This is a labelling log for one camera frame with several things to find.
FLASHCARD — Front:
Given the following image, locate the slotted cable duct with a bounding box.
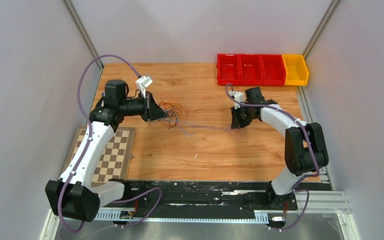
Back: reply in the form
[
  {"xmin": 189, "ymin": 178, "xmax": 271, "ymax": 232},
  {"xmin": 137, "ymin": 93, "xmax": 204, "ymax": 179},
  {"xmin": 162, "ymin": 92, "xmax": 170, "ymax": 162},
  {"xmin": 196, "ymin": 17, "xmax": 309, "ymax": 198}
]
[{"xmin": 94, "ymin": 208, "xmax": 270, "ymax": 224}]

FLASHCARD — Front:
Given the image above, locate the yellow bin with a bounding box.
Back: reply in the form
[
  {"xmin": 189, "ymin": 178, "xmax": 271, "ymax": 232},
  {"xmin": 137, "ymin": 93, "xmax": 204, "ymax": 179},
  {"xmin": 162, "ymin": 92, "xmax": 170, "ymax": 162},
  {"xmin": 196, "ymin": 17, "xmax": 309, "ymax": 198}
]
[{"xmin": 282, "ymin": 54, "xmax": 309, "ymax": 86}]

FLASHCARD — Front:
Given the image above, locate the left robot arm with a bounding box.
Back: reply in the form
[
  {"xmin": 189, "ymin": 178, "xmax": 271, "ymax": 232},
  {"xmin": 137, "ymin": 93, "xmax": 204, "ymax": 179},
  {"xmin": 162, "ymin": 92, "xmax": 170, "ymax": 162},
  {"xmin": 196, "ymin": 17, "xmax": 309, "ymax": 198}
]
[{"xmin": 45, "ymin": 76, "xmax": 167, "ymax": 222}]

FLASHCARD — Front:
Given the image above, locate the wooden chessboard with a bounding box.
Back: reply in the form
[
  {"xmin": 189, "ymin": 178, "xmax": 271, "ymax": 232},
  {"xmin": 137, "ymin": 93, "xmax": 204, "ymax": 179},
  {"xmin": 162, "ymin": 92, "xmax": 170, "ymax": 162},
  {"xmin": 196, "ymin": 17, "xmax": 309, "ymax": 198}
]
[{"xmin": 58, "ymin": 125, "xmax": 137, "ymax": 188}]

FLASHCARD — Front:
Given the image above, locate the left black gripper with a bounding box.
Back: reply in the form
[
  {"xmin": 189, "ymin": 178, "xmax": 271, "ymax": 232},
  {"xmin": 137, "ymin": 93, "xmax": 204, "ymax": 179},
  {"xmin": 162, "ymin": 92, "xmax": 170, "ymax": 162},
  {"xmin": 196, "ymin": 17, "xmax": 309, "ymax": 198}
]
[{"xmin": 119, "ymin": 91, "xmax": 169, "ymax": 123}]

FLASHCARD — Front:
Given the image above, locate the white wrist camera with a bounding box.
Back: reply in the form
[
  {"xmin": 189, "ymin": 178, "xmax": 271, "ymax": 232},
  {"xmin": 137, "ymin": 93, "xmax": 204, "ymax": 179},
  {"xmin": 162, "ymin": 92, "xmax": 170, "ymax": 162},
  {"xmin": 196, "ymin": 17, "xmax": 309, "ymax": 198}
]
[
  {"xmin": 229, "ymin": 90, "xmax": 245, "ymax": 109},
  {"xmin": 135, "ymin": 75, "xmax": 153, "ymax": 98}
]

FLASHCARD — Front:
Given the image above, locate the dark brown wire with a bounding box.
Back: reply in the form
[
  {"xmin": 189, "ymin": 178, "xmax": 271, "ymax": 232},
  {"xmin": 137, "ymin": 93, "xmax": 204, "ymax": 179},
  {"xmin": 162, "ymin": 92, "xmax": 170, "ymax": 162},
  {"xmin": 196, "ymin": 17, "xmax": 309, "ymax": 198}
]
[{"xmin": 158, "ymin": 102, "xmax": 184, "ymax": 130}]

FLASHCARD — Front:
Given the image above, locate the right red bin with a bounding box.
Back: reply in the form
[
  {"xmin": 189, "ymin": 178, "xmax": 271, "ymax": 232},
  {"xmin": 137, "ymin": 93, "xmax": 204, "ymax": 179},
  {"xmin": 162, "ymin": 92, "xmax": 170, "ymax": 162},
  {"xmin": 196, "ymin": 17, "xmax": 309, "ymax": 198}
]
[{"xmin": 261, "ymin": 54, "xmax": 286, "ymax": 86}]

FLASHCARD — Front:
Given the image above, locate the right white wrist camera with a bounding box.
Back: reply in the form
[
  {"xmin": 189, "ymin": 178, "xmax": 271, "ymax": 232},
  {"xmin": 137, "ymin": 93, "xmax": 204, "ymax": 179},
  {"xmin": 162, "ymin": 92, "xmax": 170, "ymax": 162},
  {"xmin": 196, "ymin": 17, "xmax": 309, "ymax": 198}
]
[{"xmin": 229, "ymin": 90, "xmax": 245, "ymax": 109}]

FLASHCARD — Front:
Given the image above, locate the aluminium frame rail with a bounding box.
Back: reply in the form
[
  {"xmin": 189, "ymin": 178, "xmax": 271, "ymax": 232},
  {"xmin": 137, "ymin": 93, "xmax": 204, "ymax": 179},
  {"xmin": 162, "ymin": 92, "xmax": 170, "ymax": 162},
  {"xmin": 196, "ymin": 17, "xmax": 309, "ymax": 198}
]
[{"xmin": 50, "ymin": 186, "xmax": 352, "ymax": 215}]

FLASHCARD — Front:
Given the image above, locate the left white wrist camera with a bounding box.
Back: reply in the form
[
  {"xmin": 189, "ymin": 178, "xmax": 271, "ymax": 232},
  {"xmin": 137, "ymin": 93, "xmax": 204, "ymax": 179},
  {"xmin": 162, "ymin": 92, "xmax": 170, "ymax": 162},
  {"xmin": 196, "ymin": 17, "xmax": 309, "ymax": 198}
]
[{"xmin": 135, "ymin": 75, "xmax": 153, "ymax": 98}]

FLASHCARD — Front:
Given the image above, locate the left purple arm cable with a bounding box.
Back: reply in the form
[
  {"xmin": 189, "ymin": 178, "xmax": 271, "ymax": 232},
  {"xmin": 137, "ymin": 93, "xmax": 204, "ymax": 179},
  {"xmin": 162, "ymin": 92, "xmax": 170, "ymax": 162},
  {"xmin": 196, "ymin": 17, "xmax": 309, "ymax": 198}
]
[{"xmin": 56, "ymin": 54, "xmax": 163, "ymax": 234}]

